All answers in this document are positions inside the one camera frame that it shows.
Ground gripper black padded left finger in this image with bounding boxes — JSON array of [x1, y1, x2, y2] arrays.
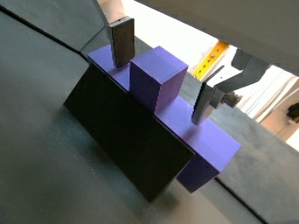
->
[[92, 0, 136, 69]]

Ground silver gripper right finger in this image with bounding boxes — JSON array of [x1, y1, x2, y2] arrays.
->
[[190, 49, 270, 125]]

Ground purple interlocking block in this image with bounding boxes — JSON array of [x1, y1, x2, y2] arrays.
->
[[88, 45, 240, 193]]

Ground black angled fixture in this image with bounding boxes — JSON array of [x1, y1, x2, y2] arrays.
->
[[64, 65, 193, 200]]

